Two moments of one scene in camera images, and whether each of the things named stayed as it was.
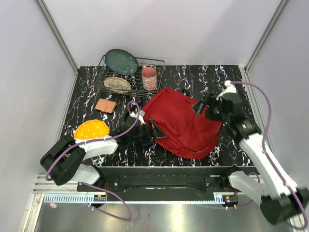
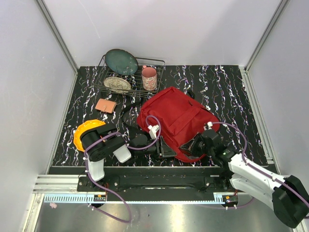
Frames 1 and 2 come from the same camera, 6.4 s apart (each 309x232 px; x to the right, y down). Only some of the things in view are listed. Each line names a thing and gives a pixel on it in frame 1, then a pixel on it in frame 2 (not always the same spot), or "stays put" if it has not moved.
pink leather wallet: x=105 y=105 stays put
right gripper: x=198 y=107 to x=190 y=147
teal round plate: x=121 y=61 stays put
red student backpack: x=189 y=135 stays put
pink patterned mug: x=149 y=78 stays put
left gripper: x=156 y=132 to x=166 y=151
